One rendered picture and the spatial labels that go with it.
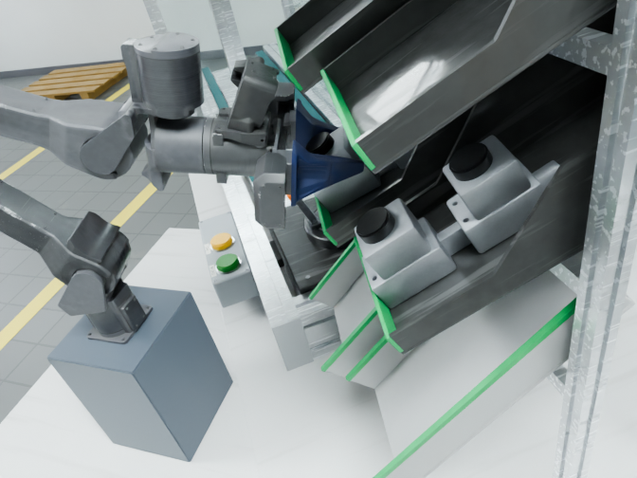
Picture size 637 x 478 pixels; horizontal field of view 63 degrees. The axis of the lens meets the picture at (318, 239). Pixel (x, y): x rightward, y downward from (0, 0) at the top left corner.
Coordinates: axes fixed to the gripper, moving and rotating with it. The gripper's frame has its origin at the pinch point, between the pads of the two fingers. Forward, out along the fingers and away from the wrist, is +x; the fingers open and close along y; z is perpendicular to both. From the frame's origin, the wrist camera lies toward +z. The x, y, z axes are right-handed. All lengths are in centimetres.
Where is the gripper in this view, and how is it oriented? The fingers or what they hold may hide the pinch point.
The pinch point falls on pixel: (328, 151)
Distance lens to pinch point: 53.6
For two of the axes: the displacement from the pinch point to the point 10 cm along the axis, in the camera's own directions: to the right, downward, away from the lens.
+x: 10.0, 0.5, 0.2
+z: 0.5, -7.5, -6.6
